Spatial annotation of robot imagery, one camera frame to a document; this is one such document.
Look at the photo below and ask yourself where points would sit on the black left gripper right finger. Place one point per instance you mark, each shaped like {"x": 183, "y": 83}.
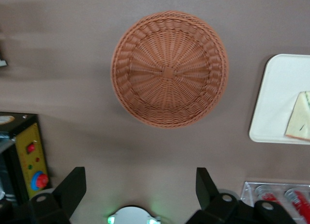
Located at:
{"x": 206, "y": 190}

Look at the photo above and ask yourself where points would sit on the white plastic tray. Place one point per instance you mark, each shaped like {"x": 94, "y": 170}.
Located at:
{"x": 273, "y": 100}

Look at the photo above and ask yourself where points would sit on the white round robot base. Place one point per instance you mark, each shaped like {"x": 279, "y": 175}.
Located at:
{"x": 132, "y": 215}

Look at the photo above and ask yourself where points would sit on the grey metal shelf rack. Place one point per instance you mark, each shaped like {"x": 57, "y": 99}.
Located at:
{"x": 2, "y": 61}

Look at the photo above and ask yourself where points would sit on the plastic-wrapped triangle sandwich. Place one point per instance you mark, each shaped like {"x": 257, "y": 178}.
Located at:
{"x": 300, "y": 117}

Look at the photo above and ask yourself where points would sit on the round brown wicker basket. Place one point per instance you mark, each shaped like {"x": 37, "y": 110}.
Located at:
{"x": 169, "y": 71}

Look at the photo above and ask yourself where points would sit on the black food warmer yellow panel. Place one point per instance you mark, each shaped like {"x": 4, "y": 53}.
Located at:
{"x": 26, "y": 141}

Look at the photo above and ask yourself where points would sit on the clear acrylic can holder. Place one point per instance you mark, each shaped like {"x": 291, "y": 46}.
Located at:
{"x": 249, "y": 192}

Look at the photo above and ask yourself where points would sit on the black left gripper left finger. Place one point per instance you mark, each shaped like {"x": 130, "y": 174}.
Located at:
{"x": 66, "y": 192}

